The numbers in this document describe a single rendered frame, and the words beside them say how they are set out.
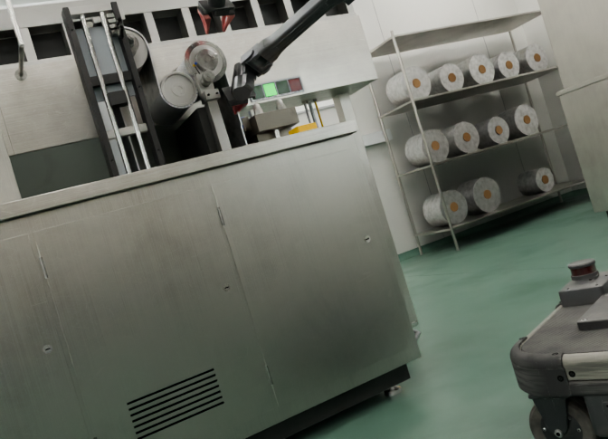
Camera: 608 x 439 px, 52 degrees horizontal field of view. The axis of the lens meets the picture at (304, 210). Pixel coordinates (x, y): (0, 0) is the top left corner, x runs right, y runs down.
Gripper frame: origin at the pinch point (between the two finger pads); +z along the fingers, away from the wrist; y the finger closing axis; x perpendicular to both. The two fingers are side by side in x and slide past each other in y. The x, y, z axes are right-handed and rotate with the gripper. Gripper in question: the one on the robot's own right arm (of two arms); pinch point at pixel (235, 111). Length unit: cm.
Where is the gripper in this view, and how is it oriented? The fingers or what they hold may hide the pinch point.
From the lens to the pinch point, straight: 221.1
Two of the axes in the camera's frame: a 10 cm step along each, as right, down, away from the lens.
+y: 8.6, -2.7, 4.3
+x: -4.7, -7.5, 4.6
